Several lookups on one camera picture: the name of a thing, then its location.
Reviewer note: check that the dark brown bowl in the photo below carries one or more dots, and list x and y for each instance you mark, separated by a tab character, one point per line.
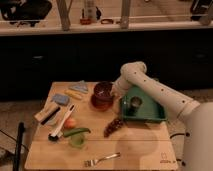
102	91

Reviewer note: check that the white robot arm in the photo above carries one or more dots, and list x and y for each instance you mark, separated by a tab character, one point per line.
197	117

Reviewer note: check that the orange bowl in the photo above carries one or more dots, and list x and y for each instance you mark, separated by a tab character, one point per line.
101	105

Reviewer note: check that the grey blue triangular wedge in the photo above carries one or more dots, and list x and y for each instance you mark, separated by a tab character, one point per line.
80	86

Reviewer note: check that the small metal cup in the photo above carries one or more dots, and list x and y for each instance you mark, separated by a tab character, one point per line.
135	103

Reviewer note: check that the yellow stick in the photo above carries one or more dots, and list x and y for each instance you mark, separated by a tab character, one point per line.
73	94

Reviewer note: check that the bunch of dark grapes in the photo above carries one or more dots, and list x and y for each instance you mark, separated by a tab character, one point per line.
113	126

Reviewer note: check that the blue sponge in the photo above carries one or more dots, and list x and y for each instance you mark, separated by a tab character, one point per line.
61	99

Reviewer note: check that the green plastic tray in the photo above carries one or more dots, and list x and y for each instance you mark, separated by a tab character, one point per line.
148	111

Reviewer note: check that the red apple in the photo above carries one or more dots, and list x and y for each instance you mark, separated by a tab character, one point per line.
70	123

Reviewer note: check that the green pea pod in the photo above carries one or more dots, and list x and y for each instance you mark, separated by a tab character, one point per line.
75	131

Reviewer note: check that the small green cup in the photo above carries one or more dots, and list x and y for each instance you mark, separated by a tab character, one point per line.
77	140

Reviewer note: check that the wooden block with black strip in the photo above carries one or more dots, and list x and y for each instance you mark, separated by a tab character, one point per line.
47	112

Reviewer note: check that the white bottle on shelf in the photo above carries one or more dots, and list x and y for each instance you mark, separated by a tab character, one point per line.
90	10

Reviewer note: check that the silver fork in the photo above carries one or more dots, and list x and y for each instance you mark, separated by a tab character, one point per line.
93	162

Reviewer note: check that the black pole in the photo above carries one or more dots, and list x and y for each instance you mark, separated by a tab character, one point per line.
16	160

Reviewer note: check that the black bag on shelf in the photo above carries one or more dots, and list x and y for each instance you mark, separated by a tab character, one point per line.
29	12

